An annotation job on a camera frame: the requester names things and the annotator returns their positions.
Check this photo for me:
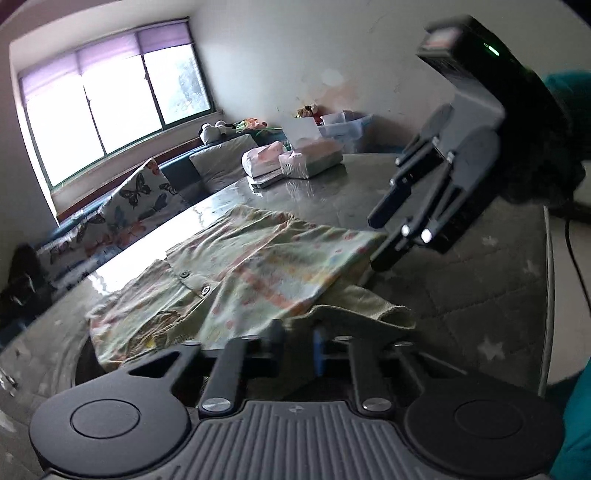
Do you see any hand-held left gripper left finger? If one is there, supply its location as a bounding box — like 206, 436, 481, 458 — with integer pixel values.
128, 318, 288, 415

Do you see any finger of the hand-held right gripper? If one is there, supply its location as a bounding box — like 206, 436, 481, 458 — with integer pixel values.
368, 175, 468, 273
368, 104, 454, 230

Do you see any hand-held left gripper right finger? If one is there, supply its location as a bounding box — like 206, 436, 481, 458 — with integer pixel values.
312, 324, 445, 412

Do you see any floral patterned garment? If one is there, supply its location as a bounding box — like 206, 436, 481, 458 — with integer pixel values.
87, 205, 417, 376

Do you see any person's right forearm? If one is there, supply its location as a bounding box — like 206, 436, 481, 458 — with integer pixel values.
501, 69, 591, 207

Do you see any large pink tissue pack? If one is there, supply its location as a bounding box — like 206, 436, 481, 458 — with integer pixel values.
295, 140, 345, 179

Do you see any clear plastic storage box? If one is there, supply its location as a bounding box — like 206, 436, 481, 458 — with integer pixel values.
320, 112, 376, 154

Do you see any white paper box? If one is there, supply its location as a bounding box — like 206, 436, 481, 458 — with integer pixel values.
281, 115, 322, 142

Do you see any flat grey book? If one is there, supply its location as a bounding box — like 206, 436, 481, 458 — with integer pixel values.
248, 172, 286, 188

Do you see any colourful soft toy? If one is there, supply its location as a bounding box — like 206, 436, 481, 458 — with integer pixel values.
233, 117, 269, 133

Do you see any grey pillow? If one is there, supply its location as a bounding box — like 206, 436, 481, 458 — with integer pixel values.
188, 135, 260, 195

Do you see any round black table cooktop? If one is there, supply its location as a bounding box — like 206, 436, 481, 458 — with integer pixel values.
73, 331, 136, 389

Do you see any white plush toy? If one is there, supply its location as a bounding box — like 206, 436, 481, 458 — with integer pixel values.
198, 120, 237, 144

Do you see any blue sofa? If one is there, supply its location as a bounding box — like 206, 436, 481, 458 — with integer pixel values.
0, 129, 296, 326

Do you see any person's teal clothing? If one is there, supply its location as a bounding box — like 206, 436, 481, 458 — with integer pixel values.
547, 367, 591, 480

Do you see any black bag on sofa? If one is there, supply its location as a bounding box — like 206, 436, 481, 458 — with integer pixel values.
0, 244, 52, 325

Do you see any green framed window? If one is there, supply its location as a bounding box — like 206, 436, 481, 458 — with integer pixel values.
17, 18, 218, 189

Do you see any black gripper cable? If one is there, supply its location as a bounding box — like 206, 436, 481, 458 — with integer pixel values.
564, 216, 591, 280

